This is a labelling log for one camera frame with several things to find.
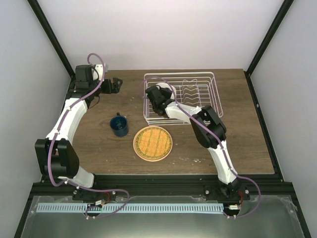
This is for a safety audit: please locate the black frame post right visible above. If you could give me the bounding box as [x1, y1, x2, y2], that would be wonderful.
[246, 0, 295, 74]

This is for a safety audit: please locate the black front frame rail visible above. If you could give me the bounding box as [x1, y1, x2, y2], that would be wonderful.
[29, 175, 296, 201]

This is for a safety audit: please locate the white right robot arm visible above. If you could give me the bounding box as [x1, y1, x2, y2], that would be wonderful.
[145, 83, 238, 200]

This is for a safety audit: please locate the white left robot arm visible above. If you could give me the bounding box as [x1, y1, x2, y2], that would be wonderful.
[35, 63, 123, 200]

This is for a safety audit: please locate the white scalloped bowl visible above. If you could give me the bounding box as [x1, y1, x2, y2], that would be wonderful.
[156, 82, 176, 100]

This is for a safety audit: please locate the white wire dish rack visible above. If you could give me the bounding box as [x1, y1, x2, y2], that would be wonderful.
[143, 71, 223, 117]

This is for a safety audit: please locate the black frame post left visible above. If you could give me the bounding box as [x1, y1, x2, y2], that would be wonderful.
[27, 0, 75, 79]

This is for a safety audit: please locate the blue mug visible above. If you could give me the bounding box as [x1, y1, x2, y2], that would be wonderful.
[109, 113, 129, 137]

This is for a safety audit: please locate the orange woven pattern plate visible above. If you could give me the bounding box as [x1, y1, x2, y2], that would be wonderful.
[133, 126, 173, 162]

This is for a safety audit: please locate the black frame post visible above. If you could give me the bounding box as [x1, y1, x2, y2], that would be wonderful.
[27, 0, 75, 79]
[246, 0, 295, 74]

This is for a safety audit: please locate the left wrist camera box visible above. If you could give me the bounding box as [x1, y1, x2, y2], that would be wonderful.
[92, 63, 108, 81]

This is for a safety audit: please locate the light blue slotted cable duct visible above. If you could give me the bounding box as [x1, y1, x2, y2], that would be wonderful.
[36, 203, 224, 214]

